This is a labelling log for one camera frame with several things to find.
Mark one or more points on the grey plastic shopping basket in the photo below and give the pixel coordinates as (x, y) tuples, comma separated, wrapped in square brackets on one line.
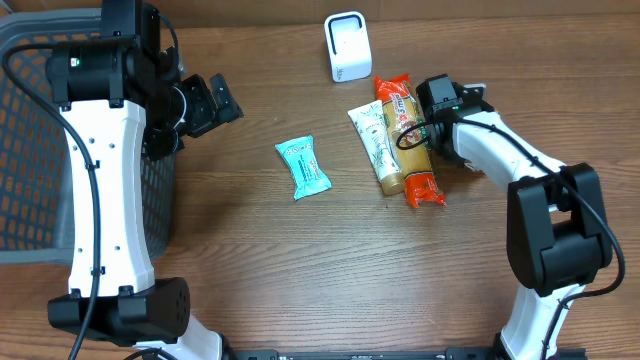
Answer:
[(37, 224)]

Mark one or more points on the orange spaghetti packet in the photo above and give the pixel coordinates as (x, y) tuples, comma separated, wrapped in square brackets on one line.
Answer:
[(407, 133)]

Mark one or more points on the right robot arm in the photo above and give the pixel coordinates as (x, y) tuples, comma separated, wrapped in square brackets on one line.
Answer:
[(557, 236)]

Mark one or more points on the white cosmetic tube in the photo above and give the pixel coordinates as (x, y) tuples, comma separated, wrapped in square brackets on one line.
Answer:
[(369, 123)]

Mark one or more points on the white barcode scanner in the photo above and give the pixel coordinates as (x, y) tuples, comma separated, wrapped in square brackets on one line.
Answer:
[(348, 45)]

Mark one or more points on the teal snack packet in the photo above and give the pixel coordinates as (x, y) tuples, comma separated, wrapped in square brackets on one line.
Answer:
[(308, 177)]

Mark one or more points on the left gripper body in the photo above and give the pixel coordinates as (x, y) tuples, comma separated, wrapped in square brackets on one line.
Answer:
[(211, 105)]

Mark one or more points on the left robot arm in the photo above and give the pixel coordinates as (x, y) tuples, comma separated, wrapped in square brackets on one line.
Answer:
[(123, 101)]

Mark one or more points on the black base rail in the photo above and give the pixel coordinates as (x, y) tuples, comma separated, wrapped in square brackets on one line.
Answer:
[(453, 353)]

